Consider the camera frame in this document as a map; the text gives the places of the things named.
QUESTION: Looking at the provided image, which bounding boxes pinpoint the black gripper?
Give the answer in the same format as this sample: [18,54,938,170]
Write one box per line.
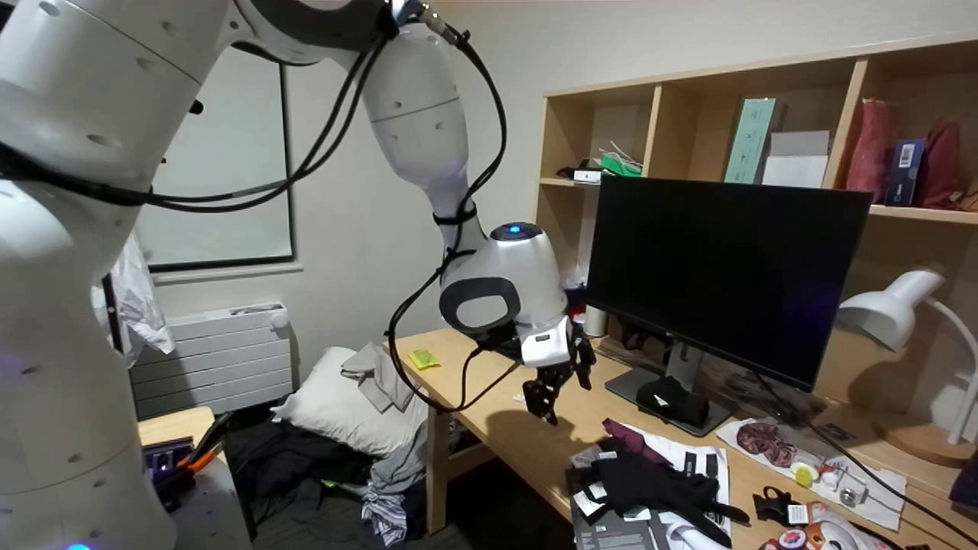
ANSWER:
[520,320,599,427]

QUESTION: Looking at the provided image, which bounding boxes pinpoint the wooden desk with drawers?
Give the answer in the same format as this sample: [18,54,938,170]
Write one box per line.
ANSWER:
[394,325,978,550]

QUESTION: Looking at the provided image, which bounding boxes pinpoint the white desk lamp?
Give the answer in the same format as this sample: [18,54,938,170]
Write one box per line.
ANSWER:
[834,265,978,468]

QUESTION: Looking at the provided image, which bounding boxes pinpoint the small black pouch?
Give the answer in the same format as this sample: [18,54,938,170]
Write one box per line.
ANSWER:
[636,375,711,427]

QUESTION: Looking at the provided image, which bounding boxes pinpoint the black gloves pile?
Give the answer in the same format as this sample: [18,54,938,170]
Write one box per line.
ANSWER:
[593,435,773,545]

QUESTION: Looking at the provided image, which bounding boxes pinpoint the grey cloth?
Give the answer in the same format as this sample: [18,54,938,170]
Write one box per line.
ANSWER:
[338,338,432,416]

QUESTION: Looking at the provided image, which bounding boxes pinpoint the crumpled clothes pile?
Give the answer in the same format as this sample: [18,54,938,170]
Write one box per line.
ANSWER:
[358,422,432,550]

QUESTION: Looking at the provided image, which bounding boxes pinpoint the white pillow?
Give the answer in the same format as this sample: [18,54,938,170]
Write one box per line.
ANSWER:
[272,346,432,459]

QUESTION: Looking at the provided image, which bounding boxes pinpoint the printed magazine page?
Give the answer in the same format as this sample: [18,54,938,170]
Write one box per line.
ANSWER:
[715,410,912,531]

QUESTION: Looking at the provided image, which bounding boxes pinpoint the black computer monitor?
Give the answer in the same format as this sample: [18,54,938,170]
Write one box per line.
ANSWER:
[587,175,878,441]

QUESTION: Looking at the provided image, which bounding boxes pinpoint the green plastic item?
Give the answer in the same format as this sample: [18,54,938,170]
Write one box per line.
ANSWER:
[593,146,647,181]

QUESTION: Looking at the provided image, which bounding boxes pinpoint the black binder clip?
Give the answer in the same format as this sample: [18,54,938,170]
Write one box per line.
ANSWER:
[751,485,807,528]

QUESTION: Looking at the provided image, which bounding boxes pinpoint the red round tin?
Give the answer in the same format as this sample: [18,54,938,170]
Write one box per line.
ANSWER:
[760,521,818,550]

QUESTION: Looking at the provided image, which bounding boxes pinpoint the wooden shelf hutch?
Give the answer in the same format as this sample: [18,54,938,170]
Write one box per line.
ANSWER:
[529,35,978,468]

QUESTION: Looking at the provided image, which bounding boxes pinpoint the white radiator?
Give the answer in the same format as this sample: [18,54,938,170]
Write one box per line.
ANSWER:
[128,299,300,422]

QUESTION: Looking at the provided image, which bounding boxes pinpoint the teal book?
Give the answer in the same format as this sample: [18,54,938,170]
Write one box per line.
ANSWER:
[722,95,783,185]

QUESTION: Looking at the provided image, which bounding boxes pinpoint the white flat box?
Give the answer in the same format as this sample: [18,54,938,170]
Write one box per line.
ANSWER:
[760,128,834,190]

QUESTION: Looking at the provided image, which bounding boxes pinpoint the purple black clamp device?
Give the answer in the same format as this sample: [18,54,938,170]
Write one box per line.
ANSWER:
[140,434,226,513]

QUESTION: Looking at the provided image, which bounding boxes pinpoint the red fabric bag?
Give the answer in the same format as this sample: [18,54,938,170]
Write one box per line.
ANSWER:
[842,95,904,201]
[919,120,967,209]

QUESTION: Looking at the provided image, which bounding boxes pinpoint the white hanging garment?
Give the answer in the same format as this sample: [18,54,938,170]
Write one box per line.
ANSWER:
[96,235,177,360]

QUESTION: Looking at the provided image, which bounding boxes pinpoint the dark blue box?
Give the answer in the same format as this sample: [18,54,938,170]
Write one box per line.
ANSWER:
[879,137,928,208]

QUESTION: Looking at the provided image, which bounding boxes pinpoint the purple strap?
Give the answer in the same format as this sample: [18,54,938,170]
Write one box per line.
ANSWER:
[608,416,675,470]

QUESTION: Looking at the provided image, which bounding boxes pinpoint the thin black lamp cable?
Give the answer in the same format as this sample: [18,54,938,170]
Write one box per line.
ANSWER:
[751,375,978,545]

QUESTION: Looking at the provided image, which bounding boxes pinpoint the white board black frame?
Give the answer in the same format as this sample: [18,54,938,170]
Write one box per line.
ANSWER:
[130,42,300,273]

